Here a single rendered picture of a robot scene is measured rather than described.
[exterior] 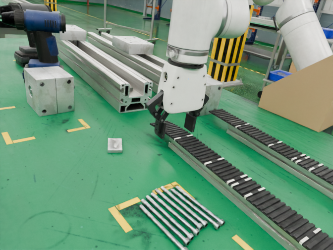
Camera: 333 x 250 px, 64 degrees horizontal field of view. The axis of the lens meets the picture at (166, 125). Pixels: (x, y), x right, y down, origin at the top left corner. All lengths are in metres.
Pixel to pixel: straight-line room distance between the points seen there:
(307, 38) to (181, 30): 0.61
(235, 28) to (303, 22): 0.53
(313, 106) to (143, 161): 0.56
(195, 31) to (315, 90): 0.49
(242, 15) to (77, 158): 0.42
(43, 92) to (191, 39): 0.38
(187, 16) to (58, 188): 0.37
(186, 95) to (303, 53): 0.58
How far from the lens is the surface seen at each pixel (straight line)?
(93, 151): 0.58
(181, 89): 0.54
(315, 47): 1.04
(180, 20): 0.52
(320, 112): 0.91
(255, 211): 0.47
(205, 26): 0.52
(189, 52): 0.52
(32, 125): 0.70
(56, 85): 0.72
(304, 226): 0.47
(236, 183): 0.49
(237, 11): 0.56
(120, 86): 0.73
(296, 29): 1.06
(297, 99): 0.93
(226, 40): 3.99
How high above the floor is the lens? 1.09
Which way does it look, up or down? 26 degrees down
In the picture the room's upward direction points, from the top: 8 degrees clockwise
